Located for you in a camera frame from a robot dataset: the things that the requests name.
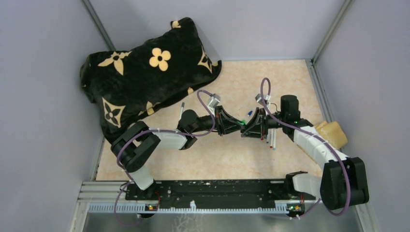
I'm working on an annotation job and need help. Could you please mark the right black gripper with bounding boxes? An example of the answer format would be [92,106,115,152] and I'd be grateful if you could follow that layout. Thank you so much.
[241,107,286,139]

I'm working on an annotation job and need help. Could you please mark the white green-tip pen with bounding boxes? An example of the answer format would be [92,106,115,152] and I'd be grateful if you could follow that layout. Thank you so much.
[179,102,185,120]

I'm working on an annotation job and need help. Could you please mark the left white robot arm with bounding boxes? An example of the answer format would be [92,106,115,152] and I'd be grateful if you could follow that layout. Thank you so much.
[111,106,245,200]

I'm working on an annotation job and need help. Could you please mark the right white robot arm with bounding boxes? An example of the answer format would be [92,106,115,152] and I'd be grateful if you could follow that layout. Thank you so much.
[241,95,369,210]

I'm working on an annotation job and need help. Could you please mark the white light-blue pen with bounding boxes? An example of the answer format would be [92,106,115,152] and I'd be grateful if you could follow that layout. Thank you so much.
[272,129,277,150]

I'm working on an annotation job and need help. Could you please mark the black floral plush blanket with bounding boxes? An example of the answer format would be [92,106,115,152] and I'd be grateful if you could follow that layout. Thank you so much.
[79,17,222,143]

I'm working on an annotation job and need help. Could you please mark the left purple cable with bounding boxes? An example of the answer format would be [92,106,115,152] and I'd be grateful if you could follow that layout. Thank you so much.
[114,89,217,228]

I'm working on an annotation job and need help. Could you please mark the purple cable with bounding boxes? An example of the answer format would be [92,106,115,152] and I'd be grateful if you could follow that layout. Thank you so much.
[260,77,352,217]
[114,89,217,228]

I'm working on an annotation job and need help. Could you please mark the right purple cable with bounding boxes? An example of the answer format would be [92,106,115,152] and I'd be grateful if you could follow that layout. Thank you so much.
[260,77,352,217]

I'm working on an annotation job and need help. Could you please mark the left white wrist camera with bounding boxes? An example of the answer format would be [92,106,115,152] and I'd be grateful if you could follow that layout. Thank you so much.
[207,94,220,109]

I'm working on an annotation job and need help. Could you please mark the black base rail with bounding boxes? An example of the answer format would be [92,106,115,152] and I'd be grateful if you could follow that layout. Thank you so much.
[125,179,315,210]

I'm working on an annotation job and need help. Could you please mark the grey cable duct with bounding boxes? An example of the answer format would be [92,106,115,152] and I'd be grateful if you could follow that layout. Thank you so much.
[88,203,289,214]

